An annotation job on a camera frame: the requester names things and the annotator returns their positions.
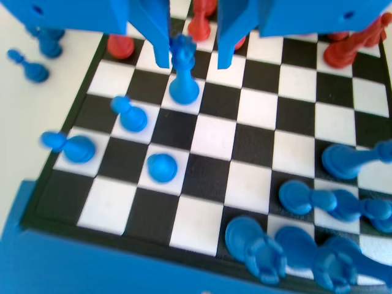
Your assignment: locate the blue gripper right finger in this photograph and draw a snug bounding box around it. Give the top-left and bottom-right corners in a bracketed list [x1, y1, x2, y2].
[217, 0, 392, 70]

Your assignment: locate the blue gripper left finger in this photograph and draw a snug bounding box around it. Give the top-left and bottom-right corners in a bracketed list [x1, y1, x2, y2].
[0, 0, 171, 69]

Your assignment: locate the blue pawn moved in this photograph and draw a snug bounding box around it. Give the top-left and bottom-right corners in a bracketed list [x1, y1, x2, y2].
[168, 34, 200, 107]

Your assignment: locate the blue pawn chess piece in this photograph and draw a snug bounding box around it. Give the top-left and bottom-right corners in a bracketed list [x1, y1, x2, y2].
[26, 26, 66, 59]
[146, 153, 178, 184]
[40, 131, 96, 164]
[6, 48, 50, 83]
[110, 95, 148, 133]
[329, 189, 392, 233]
[278, 179, 337, 216]

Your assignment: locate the red bishop chess piece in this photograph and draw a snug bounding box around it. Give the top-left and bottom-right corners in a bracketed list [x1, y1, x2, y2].
[323, 13, 392, 70]

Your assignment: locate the blue bishop chess piece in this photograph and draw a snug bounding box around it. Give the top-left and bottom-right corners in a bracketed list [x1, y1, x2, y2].
[321, 139, 392, 181]

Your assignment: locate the blue rook chess piece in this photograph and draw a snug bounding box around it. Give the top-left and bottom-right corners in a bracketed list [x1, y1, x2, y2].
[274, 225, 358, 293]
[225, 216, 287, 285]

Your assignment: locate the blue king chess piece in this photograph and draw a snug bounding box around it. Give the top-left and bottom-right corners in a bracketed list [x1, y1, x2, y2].
[323, 235, 392, 281]

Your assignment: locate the blue board mounting plate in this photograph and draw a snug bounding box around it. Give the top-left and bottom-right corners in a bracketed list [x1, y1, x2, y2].
[0, 179, 307, 294]

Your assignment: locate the black and white chessboard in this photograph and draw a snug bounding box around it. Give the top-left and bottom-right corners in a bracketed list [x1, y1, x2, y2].
[20, 0, 392, 292]

